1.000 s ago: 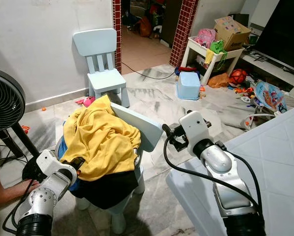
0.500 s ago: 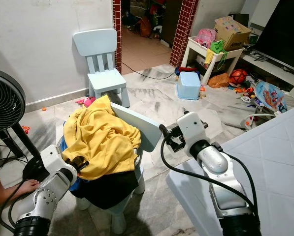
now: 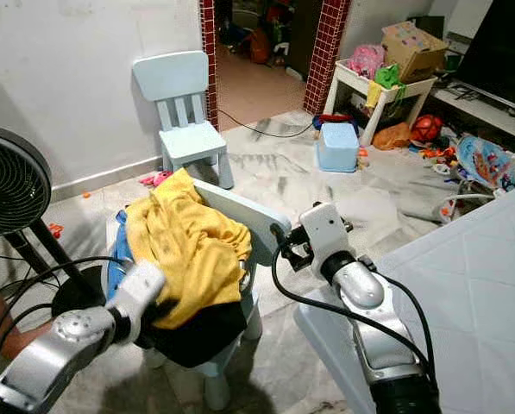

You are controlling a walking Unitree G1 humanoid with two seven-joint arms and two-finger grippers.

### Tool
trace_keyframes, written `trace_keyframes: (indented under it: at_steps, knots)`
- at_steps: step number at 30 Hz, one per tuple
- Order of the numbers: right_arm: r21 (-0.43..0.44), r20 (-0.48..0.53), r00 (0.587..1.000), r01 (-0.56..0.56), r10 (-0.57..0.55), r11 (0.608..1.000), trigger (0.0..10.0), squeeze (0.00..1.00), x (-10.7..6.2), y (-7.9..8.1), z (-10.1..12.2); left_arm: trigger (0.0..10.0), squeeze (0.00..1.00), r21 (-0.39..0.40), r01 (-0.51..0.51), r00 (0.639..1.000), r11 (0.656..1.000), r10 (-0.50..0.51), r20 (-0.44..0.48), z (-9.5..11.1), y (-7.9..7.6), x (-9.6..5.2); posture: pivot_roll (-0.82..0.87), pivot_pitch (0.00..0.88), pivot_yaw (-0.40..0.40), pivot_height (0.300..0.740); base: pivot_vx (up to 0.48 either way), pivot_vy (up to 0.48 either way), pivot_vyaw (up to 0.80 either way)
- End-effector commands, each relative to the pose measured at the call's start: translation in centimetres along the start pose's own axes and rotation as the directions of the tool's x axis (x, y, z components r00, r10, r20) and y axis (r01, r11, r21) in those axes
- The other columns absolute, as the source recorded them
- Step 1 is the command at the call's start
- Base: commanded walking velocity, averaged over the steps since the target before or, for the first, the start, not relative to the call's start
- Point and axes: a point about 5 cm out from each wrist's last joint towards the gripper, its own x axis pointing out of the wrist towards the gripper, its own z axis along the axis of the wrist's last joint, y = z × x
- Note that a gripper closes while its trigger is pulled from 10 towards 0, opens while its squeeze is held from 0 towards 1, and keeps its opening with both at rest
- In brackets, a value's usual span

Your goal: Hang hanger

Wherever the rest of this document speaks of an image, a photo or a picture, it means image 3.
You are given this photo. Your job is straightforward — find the pink plush toy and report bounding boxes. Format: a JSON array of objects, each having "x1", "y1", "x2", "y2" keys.
[{"x1": 138, "y1": 171, "x2": 173, "y2": 189}]

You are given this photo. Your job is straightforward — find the black garment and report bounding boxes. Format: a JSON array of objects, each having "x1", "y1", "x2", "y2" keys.
[{"x1": 136, "y1": 298, "x2": 249, "y2": 370}]

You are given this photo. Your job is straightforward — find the white folding table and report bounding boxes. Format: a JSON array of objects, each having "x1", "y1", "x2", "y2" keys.
[{"x1": 294, "y1": 179, "x2": 515, "y2": 414}]

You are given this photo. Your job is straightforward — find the yellow garment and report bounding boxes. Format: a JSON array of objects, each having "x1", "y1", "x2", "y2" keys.
[{"x1": 123, "y1": 168, "x2": 254, "y2": 330}]

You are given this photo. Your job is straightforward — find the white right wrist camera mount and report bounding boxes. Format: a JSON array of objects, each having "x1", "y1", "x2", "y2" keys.
[{"x1": 298, "y1": 203, "x2": 351, "y2": 260}]

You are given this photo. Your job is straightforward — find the light blue step stool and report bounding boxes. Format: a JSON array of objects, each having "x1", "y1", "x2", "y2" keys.
[{"x1": 316, "y1": 122, "x2": 361, "y2": 173}]

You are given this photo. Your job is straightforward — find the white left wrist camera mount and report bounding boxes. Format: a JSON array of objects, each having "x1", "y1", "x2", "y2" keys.
[{"x1": 115, "y1": 261, "x2": 167, "y2": 320}]

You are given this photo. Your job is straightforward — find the pink backpack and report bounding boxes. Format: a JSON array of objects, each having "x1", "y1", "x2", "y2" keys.
[{"x1": 345, "y1": 43, "x2": 386, "y2": 80}]

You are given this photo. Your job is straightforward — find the light blue kids chair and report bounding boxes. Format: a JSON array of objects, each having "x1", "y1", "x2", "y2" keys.
[
  {"x1": 106, "y1": 177, "x2": 292, "y2": 411},
  {"x1": 132, "y1": 50, "x2": 234, "y2": 189}
]

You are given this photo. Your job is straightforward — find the brown cardboard box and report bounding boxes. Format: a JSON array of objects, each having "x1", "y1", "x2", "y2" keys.
[{"x1": 382, "y1": 20, "x2": 449, "y2": 83}]

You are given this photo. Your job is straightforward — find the red ball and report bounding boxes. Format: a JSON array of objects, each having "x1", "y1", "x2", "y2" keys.
[{"x1": 411, "y1": 114, "x2": 444, "y2": 143}]

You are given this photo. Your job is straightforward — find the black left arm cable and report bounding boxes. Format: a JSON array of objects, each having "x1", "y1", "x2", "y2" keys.
[{"x1": 0, "y1": 256, "x2": 120, "y2": 389}]

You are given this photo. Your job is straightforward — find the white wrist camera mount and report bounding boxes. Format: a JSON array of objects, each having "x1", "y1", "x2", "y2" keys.
[
  {"x1": 298, "y1": 203, "x2": 351, "y2": 260},
  {"x1": 115, "y1": 261, "x2": 167, "y2": 320}
]

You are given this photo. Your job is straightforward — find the white kids table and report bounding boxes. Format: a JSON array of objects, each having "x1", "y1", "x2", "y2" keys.
[{"x1": 322, "y1": 60, "x2": 437, "y2": 147}]

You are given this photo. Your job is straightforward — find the blue baby bouncer seat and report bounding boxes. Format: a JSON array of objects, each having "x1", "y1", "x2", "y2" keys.
[{"x1": 434, "y1": 134, "x2": 515, "y2": 225}]

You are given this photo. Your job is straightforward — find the white television console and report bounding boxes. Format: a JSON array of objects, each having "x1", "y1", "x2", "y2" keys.
[{"x1": 430, "y1": 82, "x2": 515, "y2": 143}]

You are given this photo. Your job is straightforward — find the blue garment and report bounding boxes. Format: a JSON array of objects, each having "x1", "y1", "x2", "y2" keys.
[{"x1": 106, "y1": 211, "x2": 133, "y2": 303}]

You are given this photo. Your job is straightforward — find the black television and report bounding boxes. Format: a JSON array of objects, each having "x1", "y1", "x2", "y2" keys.
[{"x1": 451, "y1": 0, "x2": 515, "y2": 113}]

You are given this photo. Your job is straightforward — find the brown orange bag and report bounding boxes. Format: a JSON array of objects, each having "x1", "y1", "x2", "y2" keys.
[{"x1": 374, "y1": 122, "x2": 413, "y2": 152}]

